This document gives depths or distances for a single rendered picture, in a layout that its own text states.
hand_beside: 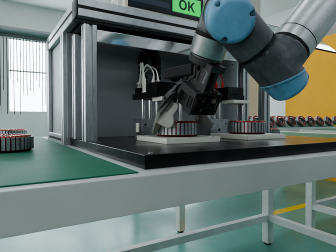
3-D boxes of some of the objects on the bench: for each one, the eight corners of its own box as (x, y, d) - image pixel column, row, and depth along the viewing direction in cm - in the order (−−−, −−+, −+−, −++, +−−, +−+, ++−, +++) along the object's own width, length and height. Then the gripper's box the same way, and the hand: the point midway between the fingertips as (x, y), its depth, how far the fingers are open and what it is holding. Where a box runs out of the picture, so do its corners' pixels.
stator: (208, 136, 70) (209, 120, 70) (169, 137, 65) (169, 120, 65) (182, 134, 80) (182, 120, 80) (146, 135, 74) (146, 120, 74)
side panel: (74, 145, 85) (73, 34, 84) (63, 145, 83) (62, 32, 83) (56, 139, 109) (55, 52, 108) (47, 139, 107) (46, 51, 107)
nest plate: (285, 138, 82) (285, 133, 82) (247, 140, 75) (247, 135, 74) (246, 135, 95) (246, 131, 95) (210, 137, 87) (210, 132, 87)
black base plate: (363, 148, 76) (364, 139, 76) (144, 169, 43) (144, 154, 43) (235, 138, 117) (235, 132, 116) (71, 145, 83) (71, 137, 83)
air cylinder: (165, 137, 84) (165, 118, 84) (142, 138, 81) (142, 118, 80) (157, 136, 89) (157, 118, 89) (134, 137, 85) (134, 118, 85)
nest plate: (220, 141, 70) (220, 136, 70) (166, 144, 62) (166, 138, 62) (184, 138, 83) (184, 133, 83) (136, 140, 75) (136, 135, 75)
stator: (275, 133, 82) (275, 120, 82) (243, 134, 77) (243, 120, 77) (249, 132, 92) (250, 120, 92) (219, 132, 88) (219, 120, 88)
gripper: (181, 61, 54) (155, 150, 63) (252, 69, 63) (221, 146, 72) (160, 46, 60) (139, 129, 69) (228, 56, 69) (202, 128, 78)
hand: (176, 131), depth 73 cm, fingers closed on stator, 13 cm apart
